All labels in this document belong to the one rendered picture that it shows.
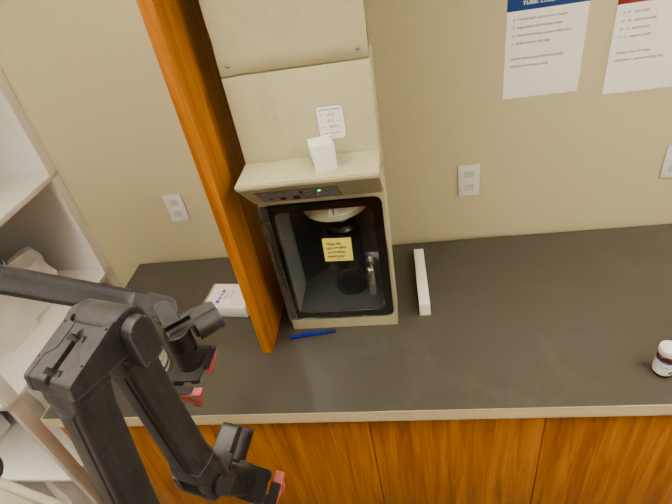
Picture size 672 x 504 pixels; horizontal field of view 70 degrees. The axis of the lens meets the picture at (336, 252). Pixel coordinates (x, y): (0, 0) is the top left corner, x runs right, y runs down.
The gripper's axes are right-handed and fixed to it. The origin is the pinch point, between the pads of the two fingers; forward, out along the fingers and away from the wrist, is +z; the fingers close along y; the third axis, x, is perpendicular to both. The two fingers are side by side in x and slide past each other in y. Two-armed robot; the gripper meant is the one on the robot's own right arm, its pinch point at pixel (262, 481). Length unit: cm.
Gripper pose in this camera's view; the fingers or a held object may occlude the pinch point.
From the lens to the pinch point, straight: 117.5
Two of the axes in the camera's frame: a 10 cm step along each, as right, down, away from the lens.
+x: -2.4, 9.0, -3.7
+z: 2.9, 4.3, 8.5
